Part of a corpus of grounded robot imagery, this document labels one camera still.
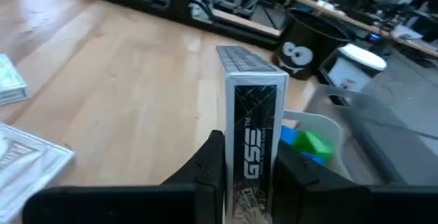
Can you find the white green card packets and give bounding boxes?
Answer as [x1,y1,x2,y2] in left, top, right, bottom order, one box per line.
[0,53,29,105]

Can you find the dark grey plastic bin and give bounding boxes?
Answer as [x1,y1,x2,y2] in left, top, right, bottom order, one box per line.
[304,84,438,187]

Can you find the green toy brick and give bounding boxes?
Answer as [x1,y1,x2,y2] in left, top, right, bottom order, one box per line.
[292,130,335,162]

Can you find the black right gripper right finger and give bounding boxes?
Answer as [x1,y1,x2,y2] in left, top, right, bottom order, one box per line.
[272,140,372,224]

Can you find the black cup with cartoon eyes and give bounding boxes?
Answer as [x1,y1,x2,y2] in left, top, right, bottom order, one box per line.
[272,7,353,81]

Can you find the large blue toy brick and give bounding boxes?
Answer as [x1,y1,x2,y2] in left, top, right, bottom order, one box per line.
[300,151,326,166]

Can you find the black aluminium table frame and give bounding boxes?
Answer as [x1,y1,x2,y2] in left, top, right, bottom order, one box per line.
[32,0,288,50]

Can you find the light grey plastic bin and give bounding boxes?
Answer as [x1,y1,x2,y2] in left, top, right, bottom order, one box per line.
[282,110,353,184]

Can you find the white trash can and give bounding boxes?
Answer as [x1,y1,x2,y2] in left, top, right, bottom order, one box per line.
[320,43,388,93]

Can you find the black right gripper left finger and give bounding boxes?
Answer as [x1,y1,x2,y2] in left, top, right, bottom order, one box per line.
[160,129,227,224]

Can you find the wooden background workbench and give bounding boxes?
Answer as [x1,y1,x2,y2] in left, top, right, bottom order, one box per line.
[270,0,438,59]

